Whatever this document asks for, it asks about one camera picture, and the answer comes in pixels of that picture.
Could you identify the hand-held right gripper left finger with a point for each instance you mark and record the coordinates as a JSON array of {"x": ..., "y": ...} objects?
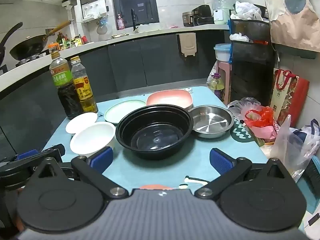
[{"x": 101, "y": 158}]

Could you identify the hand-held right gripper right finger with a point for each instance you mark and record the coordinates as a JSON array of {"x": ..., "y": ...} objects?
[{"x": 220, "y": 162}]

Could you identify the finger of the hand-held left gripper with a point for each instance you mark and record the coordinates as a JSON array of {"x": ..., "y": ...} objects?
[
  {"x": 27, "y": 154},
  {"x": 53, "y": 151}
]

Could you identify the pale green plate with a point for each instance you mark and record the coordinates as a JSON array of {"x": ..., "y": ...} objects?
[{"x": 120, "y": 111}]

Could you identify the pink dish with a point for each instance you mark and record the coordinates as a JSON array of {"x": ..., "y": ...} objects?
[{"x": 170, "y": 98}]

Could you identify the white bowl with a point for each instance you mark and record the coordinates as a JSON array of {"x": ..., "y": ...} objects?
[{"x": 90, "y": 137}]

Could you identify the small white plate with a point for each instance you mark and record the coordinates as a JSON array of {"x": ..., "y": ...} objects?
[{"x": 80, "y": 123}]

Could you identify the stainless steel plate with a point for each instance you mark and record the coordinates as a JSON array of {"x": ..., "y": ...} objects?
[{"x": 212, "y": 121}]

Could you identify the blue printed mat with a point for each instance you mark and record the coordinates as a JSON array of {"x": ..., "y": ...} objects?
[{"x": 150, "y": 172}]

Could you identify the dark vinegar bottle green label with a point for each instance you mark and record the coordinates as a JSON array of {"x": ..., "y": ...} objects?
[{"x": 67, "y": 100}]

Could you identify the black plastic bowl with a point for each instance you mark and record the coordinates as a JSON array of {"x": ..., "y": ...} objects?
[{"x": 155, "y": 135}]

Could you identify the red plastic bag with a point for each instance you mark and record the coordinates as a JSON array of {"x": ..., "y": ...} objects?
[{"x": 260, "y": 117}]

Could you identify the white plastic bag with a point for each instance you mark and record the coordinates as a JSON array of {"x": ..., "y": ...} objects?
[
  {"x": 245, "y": 103},
  {"x": 247, "y": 11},
  {"x": 238, "y": 37}
]

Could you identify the clear plastic bag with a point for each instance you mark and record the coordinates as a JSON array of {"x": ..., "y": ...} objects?
[{"x": 285, "y": 147}]

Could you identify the yellow oil bottle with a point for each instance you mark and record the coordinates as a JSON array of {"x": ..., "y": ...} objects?
[{"x": 86, "y": 92}]

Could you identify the large oil bottle purple cap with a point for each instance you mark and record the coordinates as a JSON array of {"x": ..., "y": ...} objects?
[{"x": 216, "y": 86}]

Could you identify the patterned plastic bag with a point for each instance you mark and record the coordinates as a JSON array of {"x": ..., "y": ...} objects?
[{"x": 212, "y": 71}]

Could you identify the blue and white bag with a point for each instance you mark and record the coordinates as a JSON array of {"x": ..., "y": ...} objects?
[{"x": 308, "y": 135}]

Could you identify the gas stove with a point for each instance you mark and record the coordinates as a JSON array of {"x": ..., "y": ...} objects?
[{"x": 25, "y": 61}]

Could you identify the pink stool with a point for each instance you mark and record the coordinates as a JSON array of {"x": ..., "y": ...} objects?
[{"x": 225, "y": 67}]

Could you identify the red gift bag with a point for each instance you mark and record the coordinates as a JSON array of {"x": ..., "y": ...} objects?
[{"x": 287, "y": 95}]

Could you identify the black storage rack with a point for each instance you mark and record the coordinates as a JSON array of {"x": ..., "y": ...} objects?
[{"x": 252, "y": 65}]

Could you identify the row of seasoning bottles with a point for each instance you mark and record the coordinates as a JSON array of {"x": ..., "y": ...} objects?
[{"x": 67, "y": 42}]

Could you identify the blue lid container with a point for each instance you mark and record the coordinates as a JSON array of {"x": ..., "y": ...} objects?
[{"x": 222, "y": 52}]

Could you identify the white kitchen countertop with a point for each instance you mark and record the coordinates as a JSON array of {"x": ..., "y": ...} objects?
[{"x": 100, "y": 43}]

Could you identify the beige hanging board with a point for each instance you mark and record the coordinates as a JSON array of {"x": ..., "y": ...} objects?
[{"x": 187, "y": 43}]

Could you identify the pink soap bottle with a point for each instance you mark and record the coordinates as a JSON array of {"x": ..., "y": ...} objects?
[{"x": 120, "y": 22}]

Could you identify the black faucet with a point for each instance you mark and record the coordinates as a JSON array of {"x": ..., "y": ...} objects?
[{"x": 133, "y": 20}]

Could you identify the white and green cooker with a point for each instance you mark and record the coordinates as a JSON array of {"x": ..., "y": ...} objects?
[{"x": 221, "y": 17}]

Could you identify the silver rice cooker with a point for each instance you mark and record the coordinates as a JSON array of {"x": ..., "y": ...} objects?
[{"x": 187, "y": 18}]

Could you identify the black air fryer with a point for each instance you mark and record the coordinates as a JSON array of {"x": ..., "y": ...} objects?
[{"x": 202, "y": 15}]

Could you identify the brown paper bag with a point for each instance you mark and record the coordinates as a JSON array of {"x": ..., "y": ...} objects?
[{"x": 292, "y": 25}]

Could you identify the dark window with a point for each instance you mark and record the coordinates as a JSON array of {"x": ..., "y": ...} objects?
[{"x": 135, "y": 5}]

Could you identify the white wall appliance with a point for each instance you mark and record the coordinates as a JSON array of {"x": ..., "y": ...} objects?
[{"x": 93, "y": 8}]

